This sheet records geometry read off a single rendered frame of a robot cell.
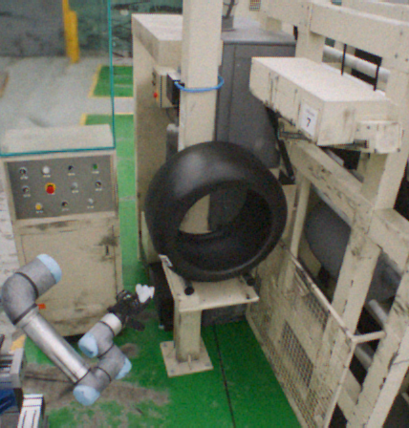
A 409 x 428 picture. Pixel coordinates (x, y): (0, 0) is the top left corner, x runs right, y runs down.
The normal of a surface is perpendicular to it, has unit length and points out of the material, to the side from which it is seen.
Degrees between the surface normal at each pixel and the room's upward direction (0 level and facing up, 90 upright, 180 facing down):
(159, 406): 0
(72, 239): 90
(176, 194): 60
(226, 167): 43
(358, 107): 90
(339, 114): 90
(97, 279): 90
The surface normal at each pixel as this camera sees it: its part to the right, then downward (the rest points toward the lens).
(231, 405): 0.06, -0.86
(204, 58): 0.28, 0.50
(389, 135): 0.28, 0.22
